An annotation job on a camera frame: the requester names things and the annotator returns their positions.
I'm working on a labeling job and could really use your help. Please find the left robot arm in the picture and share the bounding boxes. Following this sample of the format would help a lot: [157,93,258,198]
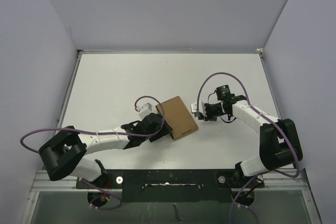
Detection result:
[38,113,173,188]

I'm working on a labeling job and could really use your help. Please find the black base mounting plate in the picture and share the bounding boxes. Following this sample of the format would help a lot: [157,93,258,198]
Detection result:
[76,168,265,206]

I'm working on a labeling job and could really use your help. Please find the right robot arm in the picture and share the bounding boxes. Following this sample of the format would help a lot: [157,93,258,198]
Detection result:
[191,85,303,187]

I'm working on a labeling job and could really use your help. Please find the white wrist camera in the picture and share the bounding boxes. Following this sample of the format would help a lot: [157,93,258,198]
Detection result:
[135,103,153,120]
[191,101,206,120]

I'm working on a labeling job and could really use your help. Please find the brown cardboard box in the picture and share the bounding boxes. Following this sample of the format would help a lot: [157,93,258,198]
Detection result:
[161,96,198,141]

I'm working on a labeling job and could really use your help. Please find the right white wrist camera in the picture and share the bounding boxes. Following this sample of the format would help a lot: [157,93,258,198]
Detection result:
[191,101,206,120]

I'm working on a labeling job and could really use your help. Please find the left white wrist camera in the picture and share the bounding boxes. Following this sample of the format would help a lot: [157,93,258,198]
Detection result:
[135,103,153,120]

